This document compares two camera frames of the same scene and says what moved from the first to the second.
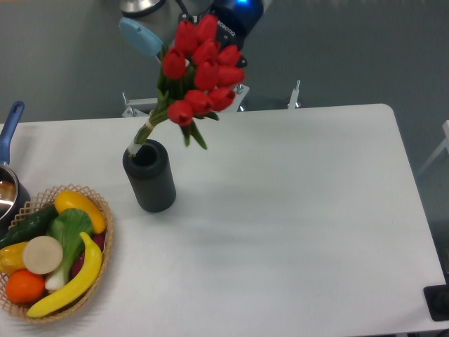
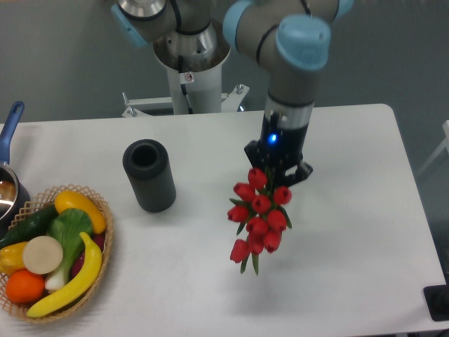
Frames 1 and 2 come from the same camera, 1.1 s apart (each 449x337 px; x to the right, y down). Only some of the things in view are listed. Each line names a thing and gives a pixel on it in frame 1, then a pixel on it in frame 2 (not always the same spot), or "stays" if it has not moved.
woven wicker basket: (17, 308) stays
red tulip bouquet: (195, 77) -> (259, 209)
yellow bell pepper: (11, 258) stays
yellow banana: (81, 289) stays
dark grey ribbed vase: (149, 174) stays
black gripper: (235, 20) -> (278, 149)
